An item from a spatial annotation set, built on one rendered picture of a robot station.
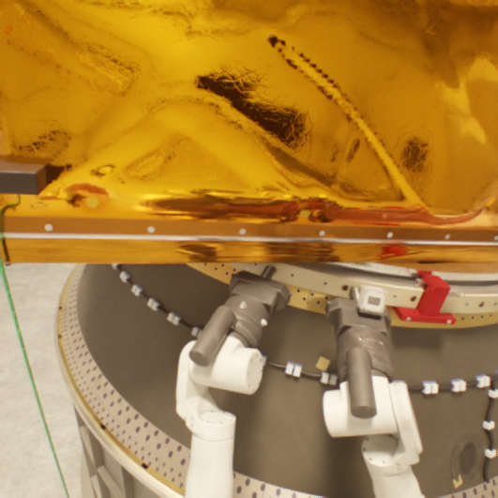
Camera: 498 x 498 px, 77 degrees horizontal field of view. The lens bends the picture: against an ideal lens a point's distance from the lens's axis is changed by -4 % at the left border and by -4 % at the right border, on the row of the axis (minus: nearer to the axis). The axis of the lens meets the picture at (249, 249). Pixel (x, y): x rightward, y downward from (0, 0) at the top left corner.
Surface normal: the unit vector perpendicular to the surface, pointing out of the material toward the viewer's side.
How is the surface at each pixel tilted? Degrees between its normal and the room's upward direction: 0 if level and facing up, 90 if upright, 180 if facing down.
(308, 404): 62
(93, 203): 90
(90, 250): 90
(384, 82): 88
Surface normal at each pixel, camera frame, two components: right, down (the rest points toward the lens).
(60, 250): 0.23, 0.47
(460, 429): 0.25, 0.00
